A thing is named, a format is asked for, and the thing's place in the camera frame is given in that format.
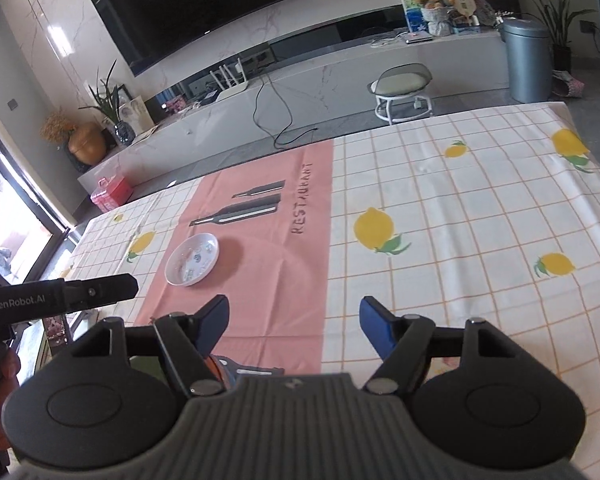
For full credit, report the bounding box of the black television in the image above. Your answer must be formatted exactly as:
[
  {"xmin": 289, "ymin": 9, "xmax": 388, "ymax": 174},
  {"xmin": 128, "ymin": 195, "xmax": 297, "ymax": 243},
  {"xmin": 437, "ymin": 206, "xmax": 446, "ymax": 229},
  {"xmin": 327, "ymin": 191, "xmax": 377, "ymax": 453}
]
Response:
[{"xmin": 90, "ymin": 0, "xmax": 312, "ymax": 77}]

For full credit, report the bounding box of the black cable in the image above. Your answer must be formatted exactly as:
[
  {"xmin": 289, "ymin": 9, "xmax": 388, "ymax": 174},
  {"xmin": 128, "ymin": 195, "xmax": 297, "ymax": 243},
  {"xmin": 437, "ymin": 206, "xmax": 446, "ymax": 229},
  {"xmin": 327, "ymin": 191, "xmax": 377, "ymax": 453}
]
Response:
[{"xmin": 252, "ymin": 67, "xmax": 318, "ymax": 148}]

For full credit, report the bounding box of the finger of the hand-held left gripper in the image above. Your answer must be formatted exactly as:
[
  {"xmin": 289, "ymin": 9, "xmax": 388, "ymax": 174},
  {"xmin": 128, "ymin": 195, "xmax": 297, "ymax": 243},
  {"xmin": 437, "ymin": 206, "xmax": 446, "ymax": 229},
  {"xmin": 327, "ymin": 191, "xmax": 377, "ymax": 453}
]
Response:
[{"xmin": 62, "ymin": 273, "xmax": 139, "ymax": 311}]

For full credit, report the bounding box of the orange vase with dried flowers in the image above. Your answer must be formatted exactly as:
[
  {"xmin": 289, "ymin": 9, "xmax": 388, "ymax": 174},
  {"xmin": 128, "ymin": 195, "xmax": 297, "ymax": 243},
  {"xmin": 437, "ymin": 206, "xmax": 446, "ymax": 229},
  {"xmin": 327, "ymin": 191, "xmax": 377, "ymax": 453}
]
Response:
[{"xmin": 40, "ymin": 110, "xmax": 108, "ymax": 167}]

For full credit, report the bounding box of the photo frame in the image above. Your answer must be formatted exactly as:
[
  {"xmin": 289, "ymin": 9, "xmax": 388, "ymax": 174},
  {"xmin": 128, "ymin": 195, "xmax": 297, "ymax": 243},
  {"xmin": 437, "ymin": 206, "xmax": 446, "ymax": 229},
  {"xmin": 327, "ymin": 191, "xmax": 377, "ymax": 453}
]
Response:
[{"xmin": 117, "ymin": 95, "xmax": 155, "ymax": 133}]

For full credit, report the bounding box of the red box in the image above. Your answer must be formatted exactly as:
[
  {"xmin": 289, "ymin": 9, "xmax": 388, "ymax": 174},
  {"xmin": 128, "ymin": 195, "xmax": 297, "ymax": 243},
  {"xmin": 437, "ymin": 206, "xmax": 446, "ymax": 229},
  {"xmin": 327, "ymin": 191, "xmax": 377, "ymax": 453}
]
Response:
[{"xmin": 90, "ymin": 177, "xmax": 134, "ymax": 213}]

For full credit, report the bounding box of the long leaf potted plant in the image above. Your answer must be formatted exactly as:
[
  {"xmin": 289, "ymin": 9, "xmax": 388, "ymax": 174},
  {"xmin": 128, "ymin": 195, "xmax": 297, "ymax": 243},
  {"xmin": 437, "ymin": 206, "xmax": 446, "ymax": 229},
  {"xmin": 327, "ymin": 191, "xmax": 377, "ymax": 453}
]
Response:
[{"xmin": 502, "ymin": 0, "xmax": 600, "ymax": 73}]

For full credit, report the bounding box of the small white sticker plate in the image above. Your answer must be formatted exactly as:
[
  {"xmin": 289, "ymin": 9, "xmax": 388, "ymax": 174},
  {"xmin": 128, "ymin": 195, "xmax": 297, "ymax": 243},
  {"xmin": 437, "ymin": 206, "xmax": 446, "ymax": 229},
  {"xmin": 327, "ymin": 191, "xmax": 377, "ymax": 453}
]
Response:
[{"xmin": 165, "ymin": 233, "xmax": 220, "ymax": 287}]

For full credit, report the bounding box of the checkered lemon tablecloth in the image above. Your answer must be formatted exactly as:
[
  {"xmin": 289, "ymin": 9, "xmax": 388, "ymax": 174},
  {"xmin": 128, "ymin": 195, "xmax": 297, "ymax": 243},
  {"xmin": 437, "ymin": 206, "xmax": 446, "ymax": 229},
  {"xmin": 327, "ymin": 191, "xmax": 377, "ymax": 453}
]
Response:
[{"xmin": 62, "ymin": 101, "xmax": 600, "ymax": 441}]

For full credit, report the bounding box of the patterned decorative plate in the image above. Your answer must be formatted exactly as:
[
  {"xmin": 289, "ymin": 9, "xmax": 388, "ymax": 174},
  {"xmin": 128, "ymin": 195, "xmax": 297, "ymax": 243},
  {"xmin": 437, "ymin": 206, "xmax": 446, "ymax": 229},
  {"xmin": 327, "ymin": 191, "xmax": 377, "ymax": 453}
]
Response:
[{"xmin": 475, "ymin": 0, "xmax": 498, "ymax": 26}]

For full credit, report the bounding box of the white rolling stool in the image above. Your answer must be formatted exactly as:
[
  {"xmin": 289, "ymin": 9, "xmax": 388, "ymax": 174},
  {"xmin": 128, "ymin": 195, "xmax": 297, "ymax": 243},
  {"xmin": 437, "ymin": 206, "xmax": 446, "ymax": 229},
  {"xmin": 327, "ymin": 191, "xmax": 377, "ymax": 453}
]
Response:
[{"xmin": 367, "ymin": 62, "xmax": 435, "ymax": 126}]

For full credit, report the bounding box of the grey trash can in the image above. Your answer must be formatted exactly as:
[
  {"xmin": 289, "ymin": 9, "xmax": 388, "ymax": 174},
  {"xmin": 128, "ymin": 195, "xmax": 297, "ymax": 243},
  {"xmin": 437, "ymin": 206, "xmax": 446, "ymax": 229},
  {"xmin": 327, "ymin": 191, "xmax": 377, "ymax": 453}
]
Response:
[{"xmin": 497, "ymin": 17, "xmax": 553, "ymax": 103}]

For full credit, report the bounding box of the white router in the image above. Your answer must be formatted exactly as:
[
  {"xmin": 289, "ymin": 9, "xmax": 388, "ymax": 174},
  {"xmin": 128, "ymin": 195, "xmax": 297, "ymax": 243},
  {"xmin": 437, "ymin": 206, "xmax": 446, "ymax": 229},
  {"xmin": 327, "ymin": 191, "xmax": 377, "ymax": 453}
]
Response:
[{"xmin": 210, "ymin": 59, "xmax": 251, "ymax": 106}]

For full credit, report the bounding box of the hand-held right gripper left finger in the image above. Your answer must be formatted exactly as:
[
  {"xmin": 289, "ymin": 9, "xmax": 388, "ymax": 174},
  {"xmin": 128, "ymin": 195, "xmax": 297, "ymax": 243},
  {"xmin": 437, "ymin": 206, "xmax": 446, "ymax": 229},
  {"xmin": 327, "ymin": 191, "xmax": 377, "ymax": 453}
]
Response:
[{"xmin": 99, "ymin": 293, "xmax": 230, "ymax": 397}]

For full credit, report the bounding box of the plant in blue white vase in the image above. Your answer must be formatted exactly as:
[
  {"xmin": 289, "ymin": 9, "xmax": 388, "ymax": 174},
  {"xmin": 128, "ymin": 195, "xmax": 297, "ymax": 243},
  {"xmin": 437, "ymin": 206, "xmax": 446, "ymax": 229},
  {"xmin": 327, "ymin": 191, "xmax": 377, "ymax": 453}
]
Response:
[{"xmin": 78, "ymin": 59, "xmax": 136, "ymax": 147}]

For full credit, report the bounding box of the pink placemat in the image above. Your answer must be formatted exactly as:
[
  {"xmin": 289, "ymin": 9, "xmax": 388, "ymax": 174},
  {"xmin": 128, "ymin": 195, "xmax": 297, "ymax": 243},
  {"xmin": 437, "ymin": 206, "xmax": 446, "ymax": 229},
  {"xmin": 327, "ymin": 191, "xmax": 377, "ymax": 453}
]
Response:
[{"xmin": 135, "ymin": 138, "xmax": 334, "ymax": 376}]

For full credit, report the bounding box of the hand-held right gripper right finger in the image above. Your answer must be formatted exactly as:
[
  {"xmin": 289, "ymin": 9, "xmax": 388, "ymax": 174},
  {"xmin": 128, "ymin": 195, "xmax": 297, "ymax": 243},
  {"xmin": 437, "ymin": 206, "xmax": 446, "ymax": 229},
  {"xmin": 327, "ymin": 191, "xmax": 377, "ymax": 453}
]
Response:
[{"xmin": 358, "ymin": 295, "xmax": 491, "ymax": 395}]

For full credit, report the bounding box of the round hand fan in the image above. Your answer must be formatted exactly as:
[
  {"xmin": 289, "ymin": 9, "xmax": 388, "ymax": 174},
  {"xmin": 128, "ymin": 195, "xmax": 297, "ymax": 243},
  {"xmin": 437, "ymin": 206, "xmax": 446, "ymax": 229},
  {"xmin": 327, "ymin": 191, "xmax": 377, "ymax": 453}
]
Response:
[{"xmin": 446, "ymin": 0, "xmax": 480, "ymax": 26}]

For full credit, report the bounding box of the white marble tv console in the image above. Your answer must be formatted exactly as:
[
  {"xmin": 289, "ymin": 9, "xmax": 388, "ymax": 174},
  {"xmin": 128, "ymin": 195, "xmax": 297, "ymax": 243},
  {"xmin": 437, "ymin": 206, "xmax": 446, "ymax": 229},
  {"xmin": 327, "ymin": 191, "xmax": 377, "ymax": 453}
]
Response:
[{"xmin": 77, "ymin": 32, "xmax": 511, "ymax": 196}]

